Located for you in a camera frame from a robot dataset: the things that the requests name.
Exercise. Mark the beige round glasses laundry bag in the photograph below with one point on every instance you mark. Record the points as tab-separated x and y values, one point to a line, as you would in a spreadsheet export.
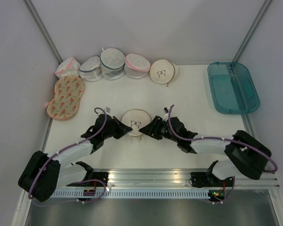
136	119

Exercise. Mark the floral peanut-shaped laundry bag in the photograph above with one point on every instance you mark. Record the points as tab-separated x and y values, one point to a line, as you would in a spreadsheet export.
68	92

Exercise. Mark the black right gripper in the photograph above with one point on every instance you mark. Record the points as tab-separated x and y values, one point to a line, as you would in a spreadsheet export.
152	129

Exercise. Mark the aluminium corner post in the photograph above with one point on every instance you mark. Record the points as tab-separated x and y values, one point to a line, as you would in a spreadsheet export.
255	24
44	32

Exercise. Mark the beige round bag with glasses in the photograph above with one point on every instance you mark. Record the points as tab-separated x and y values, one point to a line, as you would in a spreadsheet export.
163	72

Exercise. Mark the white pink-zip mesh bag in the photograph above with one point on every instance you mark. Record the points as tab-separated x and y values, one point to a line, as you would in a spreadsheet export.
136	66

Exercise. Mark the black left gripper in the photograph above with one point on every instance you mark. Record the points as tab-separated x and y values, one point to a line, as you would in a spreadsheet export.
122	129

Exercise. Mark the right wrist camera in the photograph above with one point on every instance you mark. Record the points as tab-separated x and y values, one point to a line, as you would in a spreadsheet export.
166	111

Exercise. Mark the white pink-trim mesh bag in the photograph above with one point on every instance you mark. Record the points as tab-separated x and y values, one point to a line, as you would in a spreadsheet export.
68	67

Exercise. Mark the white slotted cable duct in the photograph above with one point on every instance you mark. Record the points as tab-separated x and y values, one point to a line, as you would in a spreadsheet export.
134	193

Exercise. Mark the right aluminium corner post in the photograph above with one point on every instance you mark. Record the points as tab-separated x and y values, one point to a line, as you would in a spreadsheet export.
255	24

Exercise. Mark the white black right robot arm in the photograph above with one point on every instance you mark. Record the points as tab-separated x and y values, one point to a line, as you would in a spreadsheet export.
245	155

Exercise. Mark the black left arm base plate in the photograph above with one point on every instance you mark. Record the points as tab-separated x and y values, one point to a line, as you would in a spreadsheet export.
102	176

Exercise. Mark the left aluminium corner post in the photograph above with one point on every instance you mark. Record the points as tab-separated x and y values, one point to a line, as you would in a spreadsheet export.
44	32

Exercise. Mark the tall white blue-zip mesh bag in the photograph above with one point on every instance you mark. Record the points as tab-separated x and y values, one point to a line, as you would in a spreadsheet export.
112	63

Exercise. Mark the white blue-trim mesh bag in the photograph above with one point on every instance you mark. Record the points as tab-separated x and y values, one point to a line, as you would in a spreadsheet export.
91	69

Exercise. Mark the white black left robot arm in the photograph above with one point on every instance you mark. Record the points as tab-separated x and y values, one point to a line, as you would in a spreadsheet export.
45	172

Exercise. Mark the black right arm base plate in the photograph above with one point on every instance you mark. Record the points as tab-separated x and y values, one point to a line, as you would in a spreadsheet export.
203	179

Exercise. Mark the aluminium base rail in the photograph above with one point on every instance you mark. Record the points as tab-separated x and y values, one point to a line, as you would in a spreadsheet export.
157	178

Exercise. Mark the teal transparent plastic bin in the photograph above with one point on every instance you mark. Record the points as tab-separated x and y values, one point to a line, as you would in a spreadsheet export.
232	88

